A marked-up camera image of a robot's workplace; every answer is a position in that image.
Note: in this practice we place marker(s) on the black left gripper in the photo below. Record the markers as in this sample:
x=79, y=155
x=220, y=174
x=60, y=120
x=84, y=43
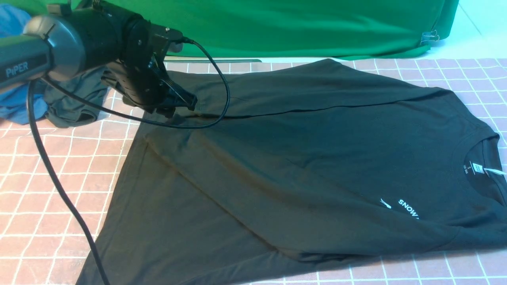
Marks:
x=138, y=73

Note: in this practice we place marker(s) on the dark gray long-sleeve top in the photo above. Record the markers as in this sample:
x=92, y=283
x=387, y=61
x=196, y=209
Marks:
x=313, y=167

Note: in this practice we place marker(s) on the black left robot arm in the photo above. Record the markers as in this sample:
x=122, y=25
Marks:
x=66, y=43

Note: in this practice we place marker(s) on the green backdrop cloth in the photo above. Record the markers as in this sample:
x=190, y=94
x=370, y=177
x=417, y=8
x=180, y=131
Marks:
x=344, y=29

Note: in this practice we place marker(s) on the blue crumpled garment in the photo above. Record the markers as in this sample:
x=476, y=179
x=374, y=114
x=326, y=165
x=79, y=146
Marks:
x=13, y=103

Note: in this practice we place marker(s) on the pink checkered tablecloth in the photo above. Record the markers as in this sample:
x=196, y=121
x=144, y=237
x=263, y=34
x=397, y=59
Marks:
x=41, y=244

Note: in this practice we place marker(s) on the metal binder clip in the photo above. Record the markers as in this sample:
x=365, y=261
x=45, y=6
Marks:
x=429, y=37

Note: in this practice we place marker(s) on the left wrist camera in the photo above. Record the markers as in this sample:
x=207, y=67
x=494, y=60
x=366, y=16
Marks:
x=166, y=39

